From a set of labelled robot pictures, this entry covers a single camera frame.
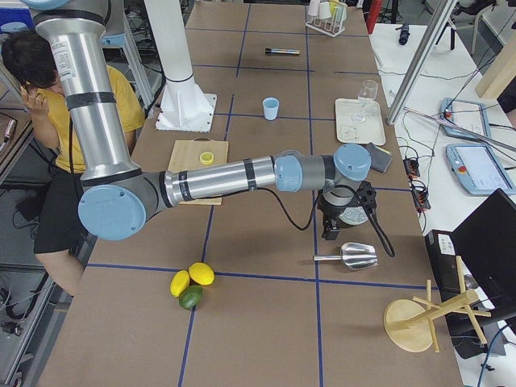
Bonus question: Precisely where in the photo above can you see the whole green lime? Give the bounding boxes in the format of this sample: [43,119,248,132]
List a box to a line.
[179,285,203,310]

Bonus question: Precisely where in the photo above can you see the green bowl of ice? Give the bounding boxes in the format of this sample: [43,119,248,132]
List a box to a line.
[339,206,368,227]

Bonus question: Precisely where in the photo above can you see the aluminium frame post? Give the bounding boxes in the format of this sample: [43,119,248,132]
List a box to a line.
[386,0,456,125]

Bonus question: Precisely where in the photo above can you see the white wire cup rack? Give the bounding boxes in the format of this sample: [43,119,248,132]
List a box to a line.
[305,0,347,37]

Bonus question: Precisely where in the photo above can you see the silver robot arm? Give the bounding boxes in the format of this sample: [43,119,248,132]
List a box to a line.
[28,1,376,240]

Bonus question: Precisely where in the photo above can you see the whole yellow lemon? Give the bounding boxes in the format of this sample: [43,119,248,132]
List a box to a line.
[169,270,190,298]
[188,262,215,285]

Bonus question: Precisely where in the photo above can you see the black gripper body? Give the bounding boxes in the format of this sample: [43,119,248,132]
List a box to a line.
[317,181,377,230]

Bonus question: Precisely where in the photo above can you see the wooden mug tree stand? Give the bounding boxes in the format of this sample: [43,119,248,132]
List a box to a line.
[383,256,491,352]

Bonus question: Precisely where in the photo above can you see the black laptop monitor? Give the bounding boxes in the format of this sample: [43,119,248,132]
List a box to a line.
[451,189,516,312]

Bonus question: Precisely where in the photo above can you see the steel muddler black tip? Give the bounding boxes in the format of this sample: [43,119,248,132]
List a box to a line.
[264,48,301,56]

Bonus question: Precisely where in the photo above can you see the blue teach pendant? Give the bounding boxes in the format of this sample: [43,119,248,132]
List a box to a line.
[440,98,491,140]
[445,144,515,196]

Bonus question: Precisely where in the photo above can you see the person in yellow shirt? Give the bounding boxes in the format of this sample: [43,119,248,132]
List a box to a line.
[2,30,145,298]

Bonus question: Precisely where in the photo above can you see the cream bear tray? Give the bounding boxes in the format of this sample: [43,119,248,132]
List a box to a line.
[335,98,386,146]

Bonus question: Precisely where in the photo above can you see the blue teach pendant near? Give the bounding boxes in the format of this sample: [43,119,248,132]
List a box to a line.
[445,144,515,196]

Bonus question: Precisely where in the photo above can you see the light blue plastic cup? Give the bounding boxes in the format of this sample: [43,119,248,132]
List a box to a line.
[262,97,280,121]

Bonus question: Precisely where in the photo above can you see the wooden cutting board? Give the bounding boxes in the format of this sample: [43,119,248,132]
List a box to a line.
[165,139,230,207]

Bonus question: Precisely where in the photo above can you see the grey folded cloth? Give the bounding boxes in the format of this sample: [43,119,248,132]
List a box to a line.
[364,143,393,173]

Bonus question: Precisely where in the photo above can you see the clear wine glass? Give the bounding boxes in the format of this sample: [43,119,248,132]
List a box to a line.
[357,80,378,109]

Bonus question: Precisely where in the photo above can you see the yellow lemon half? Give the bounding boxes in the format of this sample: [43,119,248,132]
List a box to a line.
[199,151,214,165]

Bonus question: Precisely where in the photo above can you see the blue teach pendant far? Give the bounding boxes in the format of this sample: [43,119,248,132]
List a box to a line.
[440,98,491,140]

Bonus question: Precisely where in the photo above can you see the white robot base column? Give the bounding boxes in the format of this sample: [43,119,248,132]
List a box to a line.
[144,0,217,133]

